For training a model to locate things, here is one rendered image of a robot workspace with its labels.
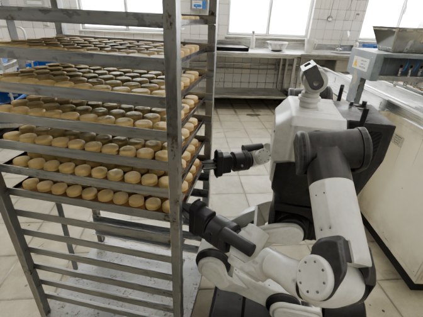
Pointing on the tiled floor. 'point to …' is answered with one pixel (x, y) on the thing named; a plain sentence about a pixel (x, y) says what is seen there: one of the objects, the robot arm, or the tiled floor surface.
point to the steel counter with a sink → (321, 51)
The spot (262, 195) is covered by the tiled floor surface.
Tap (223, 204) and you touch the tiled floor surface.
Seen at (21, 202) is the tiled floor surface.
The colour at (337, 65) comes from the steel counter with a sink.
